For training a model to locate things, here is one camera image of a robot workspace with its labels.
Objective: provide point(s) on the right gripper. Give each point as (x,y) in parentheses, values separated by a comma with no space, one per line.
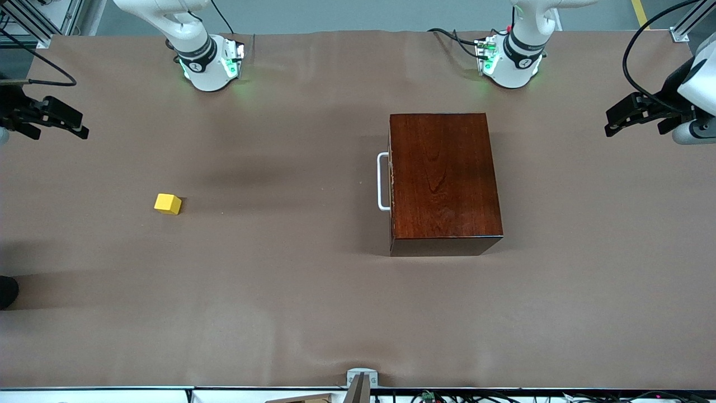
(10,106)

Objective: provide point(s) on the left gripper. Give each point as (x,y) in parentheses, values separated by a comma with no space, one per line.
(669,93)

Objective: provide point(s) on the yellow block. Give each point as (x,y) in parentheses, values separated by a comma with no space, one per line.
(168,204)

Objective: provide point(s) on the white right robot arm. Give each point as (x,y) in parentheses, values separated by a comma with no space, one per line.
(207,73)

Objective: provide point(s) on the black round object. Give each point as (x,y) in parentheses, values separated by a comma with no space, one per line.
(6,292)

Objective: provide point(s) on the dark wooden cabinet box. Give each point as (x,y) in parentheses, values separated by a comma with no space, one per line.
(447,179)

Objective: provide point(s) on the brown table cover cloth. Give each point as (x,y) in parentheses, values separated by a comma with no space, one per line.
(279,313)

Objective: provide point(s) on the green connector plug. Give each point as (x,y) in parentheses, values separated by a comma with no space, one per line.
(429,396)

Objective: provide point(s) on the brown cardboard piece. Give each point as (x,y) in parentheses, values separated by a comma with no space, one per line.
(302,399)

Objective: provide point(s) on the aluminium frame profile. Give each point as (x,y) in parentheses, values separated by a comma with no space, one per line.
(679,34)
(43,39)

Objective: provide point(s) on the grey metal bracket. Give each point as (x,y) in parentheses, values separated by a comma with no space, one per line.
(358,386)

